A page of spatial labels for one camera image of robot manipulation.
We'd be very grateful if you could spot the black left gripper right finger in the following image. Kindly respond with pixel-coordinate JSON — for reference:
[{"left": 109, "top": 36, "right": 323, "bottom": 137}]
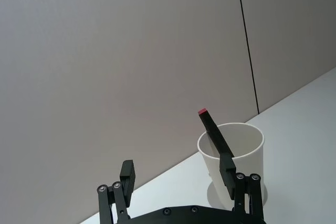
[{"left": 218, "top": 153, "right": 265, "bottom": 222}]

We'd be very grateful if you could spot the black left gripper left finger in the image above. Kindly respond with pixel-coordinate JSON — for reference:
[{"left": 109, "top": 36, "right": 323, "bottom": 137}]
[{"left": 97, "top": 159, "right": 137, "bottom": 224}]

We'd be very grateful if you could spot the white paper cup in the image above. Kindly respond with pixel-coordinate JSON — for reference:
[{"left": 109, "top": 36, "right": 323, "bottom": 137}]
[{"left": 197, "top": 122, "right": 265, "bottom": 211}]

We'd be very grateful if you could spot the black stick with red end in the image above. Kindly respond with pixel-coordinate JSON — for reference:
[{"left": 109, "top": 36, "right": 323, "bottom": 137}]
[{"left": 197, "top": 108, "right": 235, "bottom": 158}]

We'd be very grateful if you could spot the white table cloth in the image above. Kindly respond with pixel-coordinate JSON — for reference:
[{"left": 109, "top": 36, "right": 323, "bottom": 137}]
[{"left": 78, "top": 67, "right": 336, "bottom": 224}]

